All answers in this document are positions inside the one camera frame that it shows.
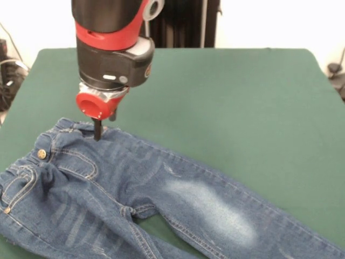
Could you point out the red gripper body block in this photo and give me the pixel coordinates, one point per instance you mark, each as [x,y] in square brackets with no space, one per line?
[94,106]

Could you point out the blue denim jeans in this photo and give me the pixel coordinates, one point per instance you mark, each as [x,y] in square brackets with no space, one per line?
[134,189]

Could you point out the dark green table cloth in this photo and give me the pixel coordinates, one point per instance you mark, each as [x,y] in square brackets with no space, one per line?
[242,108]

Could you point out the black wheeled chair base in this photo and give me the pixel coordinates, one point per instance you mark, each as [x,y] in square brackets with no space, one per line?
[334,68]
[8,78]

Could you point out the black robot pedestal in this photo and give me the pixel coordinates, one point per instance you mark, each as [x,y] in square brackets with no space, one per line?
[186,24]

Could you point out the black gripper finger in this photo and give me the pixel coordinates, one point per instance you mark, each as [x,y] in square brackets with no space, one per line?
[114,114]
[98,129]

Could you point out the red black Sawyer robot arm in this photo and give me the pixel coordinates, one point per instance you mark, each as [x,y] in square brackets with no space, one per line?
[107,54]

